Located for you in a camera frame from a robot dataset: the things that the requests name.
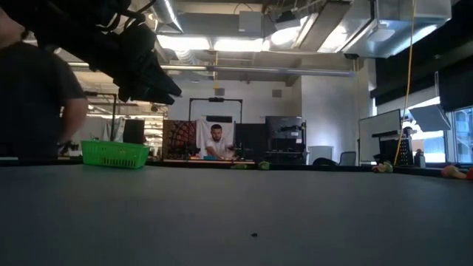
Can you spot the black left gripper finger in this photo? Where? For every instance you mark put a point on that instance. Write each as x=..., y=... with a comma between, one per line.
x=162, y=81
x=148, y=96

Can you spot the long green chili pepper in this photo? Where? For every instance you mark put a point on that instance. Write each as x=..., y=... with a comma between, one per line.
x=239, y=166

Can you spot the pale yellow-green mushroom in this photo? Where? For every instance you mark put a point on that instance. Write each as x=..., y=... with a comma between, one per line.
x=387, y=167

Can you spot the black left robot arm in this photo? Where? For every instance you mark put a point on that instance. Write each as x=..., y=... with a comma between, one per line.
x=74, y=14

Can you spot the black monitor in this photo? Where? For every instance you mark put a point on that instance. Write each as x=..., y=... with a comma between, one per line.
x=133, y=131

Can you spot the patterned tapestry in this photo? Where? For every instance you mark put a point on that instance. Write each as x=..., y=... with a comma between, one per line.
x=179, y=140

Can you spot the seated man in white shirt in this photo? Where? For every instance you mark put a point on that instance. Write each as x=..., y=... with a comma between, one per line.
x=203, y=129

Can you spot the green plastic basket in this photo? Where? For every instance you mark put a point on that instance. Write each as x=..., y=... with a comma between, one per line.
x=114, y=155

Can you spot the ceiling light panel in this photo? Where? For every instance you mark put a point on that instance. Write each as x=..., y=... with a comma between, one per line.
x=221, y=44

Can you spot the long ceiling pipe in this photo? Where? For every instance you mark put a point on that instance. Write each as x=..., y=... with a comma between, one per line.
x=240, y=68

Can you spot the black panel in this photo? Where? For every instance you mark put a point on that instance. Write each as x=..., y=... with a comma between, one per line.
x=249, y=140

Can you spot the grey ceiling box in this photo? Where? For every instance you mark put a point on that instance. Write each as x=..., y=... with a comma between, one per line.
x=250, y=21

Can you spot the black robot station shelf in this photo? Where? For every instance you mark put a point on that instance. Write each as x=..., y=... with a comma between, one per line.
x=284, y=125

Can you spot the white bin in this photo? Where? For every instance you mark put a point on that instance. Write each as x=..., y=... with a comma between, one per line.
x=320, y=153

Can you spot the dark low bag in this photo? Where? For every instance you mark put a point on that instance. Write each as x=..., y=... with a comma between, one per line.
x=324, y=161

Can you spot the grey office chair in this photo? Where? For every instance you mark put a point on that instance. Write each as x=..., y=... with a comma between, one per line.
x=348, y=158

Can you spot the whiteboard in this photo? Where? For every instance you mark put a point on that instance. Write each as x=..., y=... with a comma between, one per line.
x=378, y=129

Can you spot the black perforated stand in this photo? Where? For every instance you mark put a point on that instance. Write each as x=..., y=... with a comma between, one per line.
x=405, y=147

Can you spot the dark bottle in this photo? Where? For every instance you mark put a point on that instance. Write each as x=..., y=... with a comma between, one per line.
x=420, y=157

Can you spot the tilted white panel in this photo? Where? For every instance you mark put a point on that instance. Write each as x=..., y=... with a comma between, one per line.
x=430, y=116

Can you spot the small silver duct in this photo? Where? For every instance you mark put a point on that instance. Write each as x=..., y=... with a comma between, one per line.
x=166, y=13

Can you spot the rectangular metal duct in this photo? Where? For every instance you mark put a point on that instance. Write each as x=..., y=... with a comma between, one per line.
x=369, y=33

